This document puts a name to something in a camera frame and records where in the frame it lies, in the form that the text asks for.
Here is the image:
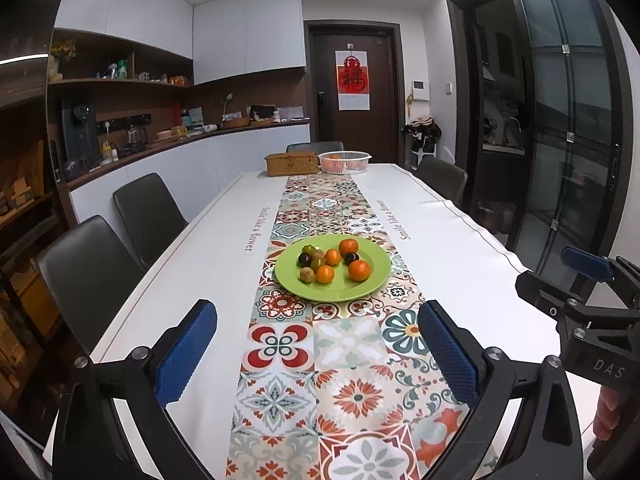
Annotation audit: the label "metal sink faucet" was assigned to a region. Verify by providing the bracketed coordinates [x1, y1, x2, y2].
[502, 116, 522, 147]

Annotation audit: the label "dark grey dining chair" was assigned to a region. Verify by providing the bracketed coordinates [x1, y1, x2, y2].
[37, 215, 146, 356]
[416, 156, 468, 208]
[286, 141, 345, 154]
[112, 172, 188, 268]

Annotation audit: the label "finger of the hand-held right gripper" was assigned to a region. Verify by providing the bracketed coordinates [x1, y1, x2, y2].
[560, 246, 640, 306]
[515, 269, 640, 349]

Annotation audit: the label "dark wooden shelf unit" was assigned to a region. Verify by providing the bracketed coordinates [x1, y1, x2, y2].
[0, 85, 68, 411]

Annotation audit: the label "black water dispenser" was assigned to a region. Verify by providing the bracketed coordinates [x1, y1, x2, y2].
[61, 97, 99, 171]

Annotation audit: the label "white tablecloth with patterned centre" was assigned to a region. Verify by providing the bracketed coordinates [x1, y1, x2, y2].
[42, 162, 603, 480]

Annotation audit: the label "woven brown box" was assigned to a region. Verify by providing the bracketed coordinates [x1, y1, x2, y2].
[264, 152, 320, 177]

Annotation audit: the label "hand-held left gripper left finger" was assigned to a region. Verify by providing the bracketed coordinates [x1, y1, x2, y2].
[50, 299, 219, 480]

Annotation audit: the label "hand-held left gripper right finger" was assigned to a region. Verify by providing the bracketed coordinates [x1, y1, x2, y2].
[417, 300, 586, 480]

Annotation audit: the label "sliding glass door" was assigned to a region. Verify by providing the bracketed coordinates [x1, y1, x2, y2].
[510, 0, 628, 306]

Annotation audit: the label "red and white wall poster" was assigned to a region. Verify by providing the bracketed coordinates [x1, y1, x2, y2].
[338, 51, 370, 112]

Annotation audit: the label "green plate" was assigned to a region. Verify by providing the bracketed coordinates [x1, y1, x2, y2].
[274, 234, 392, 303]

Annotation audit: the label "pile of small oranges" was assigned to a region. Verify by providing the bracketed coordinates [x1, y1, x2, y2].
[324, 155, 363, 173]

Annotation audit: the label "glass kettle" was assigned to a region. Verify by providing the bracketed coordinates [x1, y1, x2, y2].
[124, 122, 149, 153]

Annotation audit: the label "pile of dark clothes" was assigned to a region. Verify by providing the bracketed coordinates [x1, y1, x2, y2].
[402, 116, 443, 161]

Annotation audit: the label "white counter cabinet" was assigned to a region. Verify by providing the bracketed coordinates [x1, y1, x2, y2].
[65, 122, 311, 226]

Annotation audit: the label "clear plastic basket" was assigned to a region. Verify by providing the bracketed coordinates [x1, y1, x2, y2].
[318, 151, 373, 175]

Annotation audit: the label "dark trash bin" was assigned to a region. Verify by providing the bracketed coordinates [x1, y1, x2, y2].
[477, 201, 516, 235]

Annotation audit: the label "dark wooden door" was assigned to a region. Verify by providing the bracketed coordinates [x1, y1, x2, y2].
[304, 20, 405, 171]

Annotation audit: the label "yellow flower bouquet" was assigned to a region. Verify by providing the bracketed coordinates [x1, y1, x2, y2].
[50, 39, 77, 81]

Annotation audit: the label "person's right hand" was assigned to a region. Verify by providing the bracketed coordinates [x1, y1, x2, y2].
[593, 387, 622, 445]

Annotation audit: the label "white upper cabinets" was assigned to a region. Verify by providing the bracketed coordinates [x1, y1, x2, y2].
[52, 0, 306, 86]

